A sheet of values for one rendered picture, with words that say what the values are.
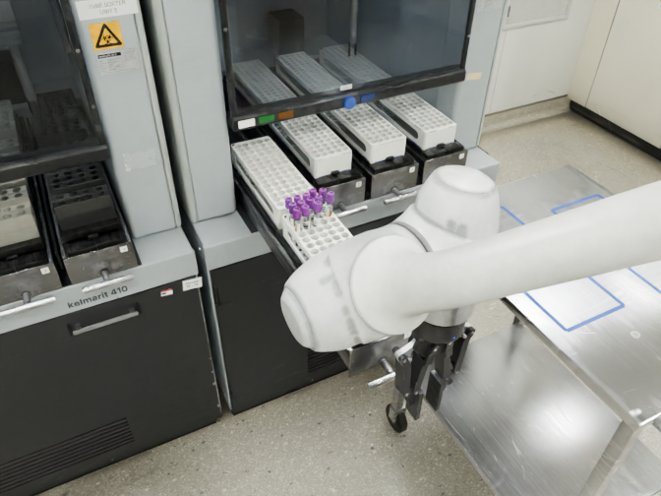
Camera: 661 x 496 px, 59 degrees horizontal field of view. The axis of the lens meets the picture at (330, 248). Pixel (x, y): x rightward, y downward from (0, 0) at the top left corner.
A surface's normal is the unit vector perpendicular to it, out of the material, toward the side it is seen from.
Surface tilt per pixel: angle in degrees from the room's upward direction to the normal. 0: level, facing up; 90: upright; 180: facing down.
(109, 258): 90
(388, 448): 0
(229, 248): 90
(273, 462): 0
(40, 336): 90
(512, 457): 0
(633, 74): 90
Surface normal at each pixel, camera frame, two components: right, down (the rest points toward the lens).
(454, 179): -0.04, -0.73
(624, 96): -0.90, 0.28
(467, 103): 0.45, 0.58
